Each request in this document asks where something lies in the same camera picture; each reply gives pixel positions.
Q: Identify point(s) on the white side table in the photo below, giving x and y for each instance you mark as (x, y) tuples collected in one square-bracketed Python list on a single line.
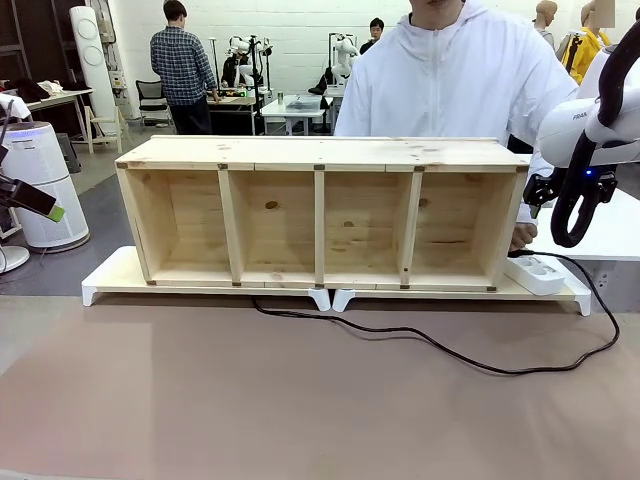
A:
[(610, 225)]

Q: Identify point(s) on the small white table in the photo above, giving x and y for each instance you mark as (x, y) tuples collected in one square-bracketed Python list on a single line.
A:
[(290, 111)]

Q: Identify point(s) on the white power strip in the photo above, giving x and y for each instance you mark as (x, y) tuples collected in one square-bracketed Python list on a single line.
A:
[(540, 280)]

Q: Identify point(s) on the white round stand base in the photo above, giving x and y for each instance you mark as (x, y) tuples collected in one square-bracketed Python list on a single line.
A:
[(12, 257)]

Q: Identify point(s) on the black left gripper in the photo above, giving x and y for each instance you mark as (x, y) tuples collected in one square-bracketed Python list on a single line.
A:
[(7, 187)]

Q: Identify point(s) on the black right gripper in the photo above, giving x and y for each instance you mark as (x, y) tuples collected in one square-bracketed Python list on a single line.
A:
[(560, 177)]

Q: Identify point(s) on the wooden-topped work table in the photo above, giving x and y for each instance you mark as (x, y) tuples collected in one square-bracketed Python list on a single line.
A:
[(235, 101)]

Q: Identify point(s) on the pine wooden shelf box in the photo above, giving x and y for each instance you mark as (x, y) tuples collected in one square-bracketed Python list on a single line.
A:
[(320, 150)]

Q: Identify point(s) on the person in plaid shirt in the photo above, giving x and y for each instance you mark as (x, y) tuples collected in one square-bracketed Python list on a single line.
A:
[(182, 65)]

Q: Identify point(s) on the person's left hand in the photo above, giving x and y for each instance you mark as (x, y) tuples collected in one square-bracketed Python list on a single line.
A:
[(522, 239)]

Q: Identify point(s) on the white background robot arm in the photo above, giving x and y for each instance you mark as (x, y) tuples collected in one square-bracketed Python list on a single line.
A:
[(345, 57), (245, 57)]

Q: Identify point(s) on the mannequin in grey hoodie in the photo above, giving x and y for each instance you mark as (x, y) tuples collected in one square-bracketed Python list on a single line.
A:
[(546, 20)]

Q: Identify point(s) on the black mesh office chair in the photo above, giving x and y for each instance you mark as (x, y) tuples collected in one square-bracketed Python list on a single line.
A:
[(150, 95)]

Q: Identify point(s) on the table with dark clothes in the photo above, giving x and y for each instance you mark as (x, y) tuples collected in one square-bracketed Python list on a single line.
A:
[(50, 95)]

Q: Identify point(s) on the white tower air conditioner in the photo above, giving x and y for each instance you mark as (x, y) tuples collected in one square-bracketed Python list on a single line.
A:
[(92, 55)]

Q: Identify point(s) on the mannequin in yellow jacket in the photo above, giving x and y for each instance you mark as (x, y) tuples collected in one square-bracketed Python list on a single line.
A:
[(587, 40)]

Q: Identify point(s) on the person in white hoodie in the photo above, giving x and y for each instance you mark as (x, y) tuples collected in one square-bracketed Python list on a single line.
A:
[(440, 75)]

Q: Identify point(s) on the person in black shirt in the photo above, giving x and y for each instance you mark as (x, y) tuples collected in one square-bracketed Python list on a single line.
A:
[(372, 37)]

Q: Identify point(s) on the white cylindrical air purifier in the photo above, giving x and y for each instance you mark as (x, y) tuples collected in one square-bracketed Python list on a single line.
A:
[(45, 160)]

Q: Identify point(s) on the white-sleeved left forearm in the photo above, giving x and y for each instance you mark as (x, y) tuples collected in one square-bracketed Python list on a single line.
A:
[(527, 210)]

